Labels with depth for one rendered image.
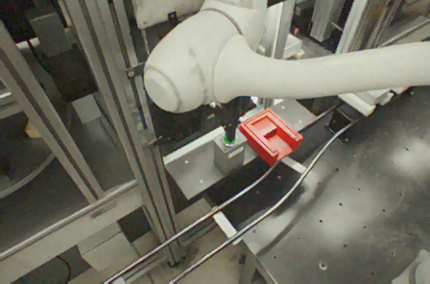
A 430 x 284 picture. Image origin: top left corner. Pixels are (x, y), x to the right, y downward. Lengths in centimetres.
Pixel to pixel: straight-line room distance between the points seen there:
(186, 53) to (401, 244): 100
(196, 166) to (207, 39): 56
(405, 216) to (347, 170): 24
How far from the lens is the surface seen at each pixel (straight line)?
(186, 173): 90
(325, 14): 139
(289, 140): 95
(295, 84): 40
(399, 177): 136
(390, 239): 120
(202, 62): 40
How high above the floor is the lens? 167
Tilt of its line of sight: 50 degrees down
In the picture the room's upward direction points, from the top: straight up
